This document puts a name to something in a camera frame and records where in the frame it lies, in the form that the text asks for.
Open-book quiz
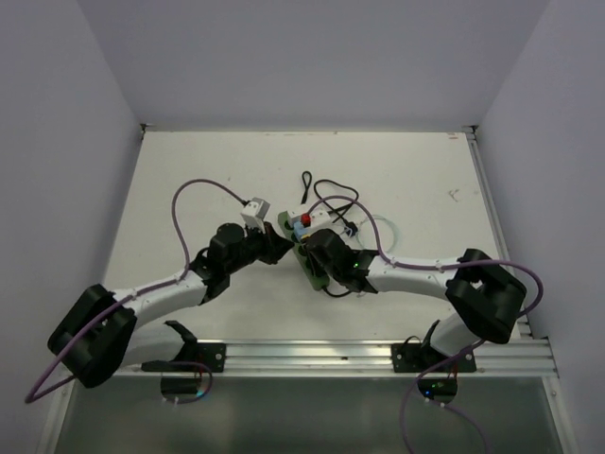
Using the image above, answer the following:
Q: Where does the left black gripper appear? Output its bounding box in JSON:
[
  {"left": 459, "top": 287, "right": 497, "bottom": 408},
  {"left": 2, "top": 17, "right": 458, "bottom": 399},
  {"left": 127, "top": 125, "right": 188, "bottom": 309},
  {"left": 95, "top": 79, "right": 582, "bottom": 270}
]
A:
[{"left": 226, "top": 218, "right": 294, "bottom": 275}]

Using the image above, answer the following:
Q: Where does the green power strip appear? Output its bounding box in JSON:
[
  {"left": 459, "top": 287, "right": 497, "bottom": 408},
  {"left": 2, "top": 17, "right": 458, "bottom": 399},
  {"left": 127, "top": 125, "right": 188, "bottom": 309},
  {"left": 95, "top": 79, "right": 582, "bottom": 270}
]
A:
[{"left": 278, "top": 211, "right": 330, "bottom": 291}]

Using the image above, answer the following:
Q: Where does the teal usb cable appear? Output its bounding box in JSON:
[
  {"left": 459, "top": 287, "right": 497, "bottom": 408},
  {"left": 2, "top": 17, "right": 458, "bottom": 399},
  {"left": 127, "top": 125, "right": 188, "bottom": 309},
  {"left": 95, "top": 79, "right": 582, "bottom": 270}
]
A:
[{"left": 352, "top": 214, "right": 406, "bottom": 252}]

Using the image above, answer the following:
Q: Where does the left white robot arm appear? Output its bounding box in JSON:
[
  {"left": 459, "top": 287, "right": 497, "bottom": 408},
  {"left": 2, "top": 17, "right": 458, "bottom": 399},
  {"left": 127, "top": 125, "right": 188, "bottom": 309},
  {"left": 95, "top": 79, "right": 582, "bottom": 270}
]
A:
[{"left": 47, "top": 222, "right": 294, "bottom": 388}]

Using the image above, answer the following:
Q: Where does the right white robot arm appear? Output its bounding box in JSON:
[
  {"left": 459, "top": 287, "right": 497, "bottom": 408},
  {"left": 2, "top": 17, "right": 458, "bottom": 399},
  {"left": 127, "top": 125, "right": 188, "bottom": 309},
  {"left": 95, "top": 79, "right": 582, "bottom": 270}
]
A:
[{"left": 305, "top": 229, "right": 527, "bottom": 372}]

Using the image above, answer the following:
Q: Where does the light blue charger plug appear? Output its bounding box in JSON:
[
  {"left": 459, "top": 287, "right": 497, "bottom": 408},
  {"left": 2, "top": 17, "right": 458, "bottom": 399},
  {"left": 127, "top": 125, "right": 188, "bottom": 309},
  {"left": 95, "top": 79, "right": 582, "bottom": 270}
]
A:
[{"left": 293, "top": 222, "right": 309, "bottom": 240}]

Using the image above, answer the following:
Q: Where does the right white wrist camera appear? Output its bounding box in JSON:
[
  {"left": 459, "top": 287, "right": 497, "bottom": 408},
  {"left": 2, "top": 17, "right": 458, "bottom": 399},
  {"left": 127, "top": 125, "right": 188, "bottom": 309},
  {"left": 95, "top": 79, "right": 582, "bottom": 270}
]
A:
[{"left": 286, "top": 209, "right": 332, "bottom": 229}]

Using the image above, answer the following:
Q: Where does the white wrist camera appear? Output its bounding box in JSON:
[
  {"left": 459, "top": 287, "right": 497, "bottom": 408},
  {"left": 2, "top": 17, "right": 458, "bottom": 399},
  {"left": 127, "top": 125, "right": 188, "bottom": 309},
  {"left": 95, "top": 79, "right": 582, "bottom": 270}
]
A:
[
  {"left": 240, "top": 198, "right": 270, "bottom": 232},
  {"left": 286, "top": 209, "right": 332, "bottom": 229}
]

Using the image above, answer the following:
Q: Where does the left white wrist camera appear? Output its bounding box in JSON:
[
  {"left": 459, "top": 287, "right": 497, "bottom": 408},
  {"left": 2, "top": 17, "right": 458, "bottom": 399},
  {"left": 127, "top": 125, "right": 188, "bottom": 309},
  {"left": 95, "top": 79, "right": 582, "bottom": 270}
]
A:
[{"left": 240, "top": 198, "right": 270, "bottom": 232}]

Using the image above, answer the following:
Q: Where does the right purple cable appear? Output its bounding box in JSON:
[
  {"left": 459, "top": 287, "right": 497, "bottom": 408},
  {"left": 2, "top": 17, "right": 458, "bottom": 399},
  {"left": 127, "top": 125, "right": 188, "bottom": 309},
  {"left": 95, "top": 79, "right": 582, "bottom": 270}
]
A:
[{"left": 304, "top": 195, "right": 545, "bottom": 454}]

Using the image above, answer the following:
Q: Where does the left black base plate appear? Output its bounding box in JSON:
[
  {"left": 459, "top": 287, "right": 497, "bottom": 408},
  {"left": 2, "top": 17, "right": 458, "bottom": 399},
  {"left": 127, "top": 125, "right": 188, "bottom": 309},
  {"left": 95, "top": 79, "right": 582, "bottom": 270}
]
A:
[{"left": 141, "top": 341, "right": 227, "bottom": 373}]

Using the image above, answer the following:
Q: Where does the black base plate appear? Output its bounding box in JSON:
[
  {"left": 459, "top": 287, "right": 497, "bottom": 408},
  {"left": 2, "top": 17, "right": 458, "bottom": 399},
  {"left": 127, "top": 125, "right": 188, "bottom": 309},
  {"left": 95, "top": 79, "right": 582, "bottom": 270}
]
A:
[
  {"left": 390, "top": 336, "right": 477, "bottom": 374},
  {"left": 141, "top": 341, "right": 227, "bottom": 373}
]

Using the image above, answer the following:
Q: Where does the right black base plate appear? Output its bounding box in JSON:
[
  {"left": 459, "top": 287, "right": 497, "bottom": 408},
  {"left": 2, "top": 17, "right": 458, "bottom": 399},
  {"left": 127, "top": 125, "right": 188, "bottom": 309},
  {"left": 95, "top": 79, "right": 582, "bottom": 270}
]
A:
[{"left": 390, "top": 336, "right": 477, "bottom": 374}]

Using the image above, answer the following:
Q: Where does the aluminium rail frame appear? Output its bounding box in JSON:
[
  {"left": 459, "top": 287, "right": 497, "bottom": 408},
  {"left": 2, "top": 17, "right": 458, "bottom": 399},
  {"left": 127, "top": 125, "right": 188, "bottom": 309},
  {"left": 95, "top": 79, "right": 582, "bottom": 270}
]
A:
[{"left": 60, "top": 123, "right": 554, "bottom": 379}]

